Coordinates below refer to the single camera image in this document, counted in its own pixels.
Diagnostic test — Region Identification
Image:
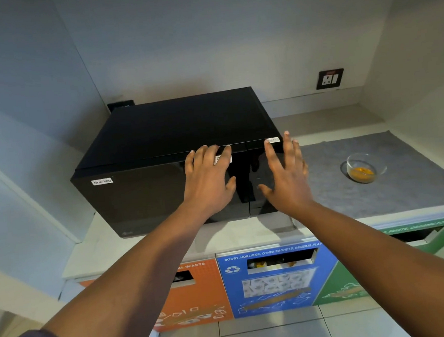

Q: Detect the black wall power socket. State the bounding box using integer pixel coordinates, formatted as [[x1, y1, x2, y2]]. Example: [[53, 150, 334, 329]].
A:
[[315, 68, 346, 90]]

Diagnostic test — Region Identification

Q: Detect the person's left forearm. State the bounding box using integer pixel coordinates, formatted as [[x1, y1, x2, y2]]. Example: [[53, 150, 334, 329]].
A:
[[32, 199, 222, 337]]

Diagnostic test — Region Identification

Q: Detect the grey counter mat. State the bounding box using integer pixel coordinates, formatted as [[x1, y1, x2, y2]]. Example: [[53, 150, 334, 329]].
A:
[[286, 125, 444, 224]]

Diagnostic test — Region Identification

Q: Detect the person's right hand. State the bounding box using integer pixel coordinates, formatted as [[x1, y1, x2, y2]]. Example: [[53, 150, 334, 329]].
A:
[[253, 129, 317, 221]]

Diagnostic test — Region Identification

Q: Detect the person's left hand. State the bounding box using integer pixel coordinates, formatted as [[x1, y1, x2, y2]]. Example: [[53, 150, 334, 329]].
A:
[[178, 142, 240, 222]]

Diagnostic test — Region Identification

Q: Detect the glass bowl with yellow food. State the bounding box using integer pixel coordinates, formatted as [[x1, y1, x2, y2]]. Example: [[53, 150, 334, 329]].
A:
[[345, 150, 389, 186]]

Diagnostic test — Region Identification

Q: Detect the black wall socket plate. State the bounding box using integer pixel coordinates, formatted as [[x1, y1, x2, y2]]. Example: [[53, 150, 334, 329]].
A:
[[107, 100, 136, 114]]

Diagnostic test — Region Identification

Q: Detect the person's right forearm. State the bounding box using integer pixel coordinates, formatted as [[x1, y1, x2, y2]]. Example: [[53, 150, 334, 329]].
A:
[[299, 190, 444, 337]]

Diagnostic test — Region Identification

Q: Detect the green waste bin door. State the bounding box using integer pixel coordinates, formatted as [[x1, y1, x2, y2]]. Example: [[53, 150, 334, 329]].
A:
[[307, 215, 444, 306]]

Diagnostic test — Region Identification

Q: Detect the black microwave oven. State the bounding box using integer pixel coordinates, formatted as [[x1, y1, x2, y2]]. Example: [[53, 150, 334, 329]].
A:
[[64, 84, 292, 242]]

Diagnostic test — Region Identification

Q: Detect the orange waste bin door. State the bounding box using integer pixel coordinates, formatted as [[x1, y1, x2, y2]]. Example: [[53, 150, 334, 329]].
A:
[[78, 257, 235, 337]]

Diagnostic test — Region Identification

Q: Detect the blue recycling bin door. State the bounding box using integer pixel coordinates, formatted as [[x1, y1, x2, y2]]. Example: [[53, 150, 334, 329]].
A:
[[215, 238, 343, 320]]

